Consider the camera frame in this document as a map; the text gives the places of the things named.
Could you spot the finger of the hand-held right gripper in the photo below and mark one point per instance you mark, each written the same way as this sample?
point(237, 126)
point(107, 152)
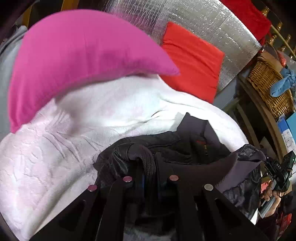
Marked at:
point(270, 165)

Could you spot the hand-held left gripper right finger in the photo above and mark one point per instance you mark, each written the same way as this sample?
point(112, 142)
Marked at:
point(178, 197)

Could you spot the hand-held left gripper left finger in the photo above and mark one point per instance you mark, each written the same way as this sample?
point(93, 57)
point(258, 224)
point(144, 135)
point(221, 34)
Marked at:
point(129, 192)

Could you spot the black quilted jacket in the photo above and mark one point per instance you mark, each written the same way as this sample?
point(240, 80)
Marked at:
point(185, 143)

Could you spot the person's right hand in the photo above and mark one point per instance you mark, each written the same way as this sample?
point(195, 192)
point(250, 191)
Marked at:
point(268, 194)

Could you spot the white blue tissue pack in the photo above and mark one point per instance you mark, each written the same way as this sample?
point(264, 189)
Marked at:
point(285, 134)

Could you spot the light blue cardboard box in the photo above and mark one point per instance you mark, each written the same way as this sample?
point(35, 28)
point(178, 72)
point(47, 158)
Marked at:
point(291, 121)

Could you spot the wooden table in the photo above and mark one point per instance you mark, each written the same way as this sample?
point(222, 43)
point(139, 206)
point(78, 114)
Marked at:
point(266, 113)

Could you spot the white blanket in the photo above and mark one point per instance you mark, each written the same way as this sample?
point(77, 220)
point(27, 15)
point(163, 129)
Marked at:
point(57, 150)

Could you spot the blue cloth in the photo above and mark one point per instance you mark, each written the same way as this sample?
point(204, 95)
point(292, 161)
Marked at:
point(284, 81)

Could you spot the wicker basket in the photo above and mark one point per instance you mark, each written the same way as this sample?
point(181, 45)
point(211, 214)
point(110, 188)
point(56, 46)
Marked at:
point(263, 76)

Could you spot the red folded cloth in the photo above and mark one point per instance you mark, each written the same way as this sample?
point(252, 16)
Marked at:
point(192, 62)

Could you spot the wooden stair railing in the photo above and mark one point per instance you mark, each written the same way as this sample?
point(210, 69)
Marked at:
point(278, 25)

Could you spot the pink cloth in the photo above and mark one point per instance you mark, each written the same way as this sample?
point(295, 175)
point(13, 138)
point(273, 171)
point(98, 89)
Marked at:
point(81, 58)

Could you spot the silver foil insulation mat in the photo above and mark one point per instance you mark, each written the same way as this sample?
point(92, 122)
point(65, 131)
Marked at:
point(208, 23)

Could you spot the grey garment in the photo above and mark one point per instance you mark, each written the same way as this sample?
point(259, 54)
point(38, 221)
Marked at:
point(7, 69)

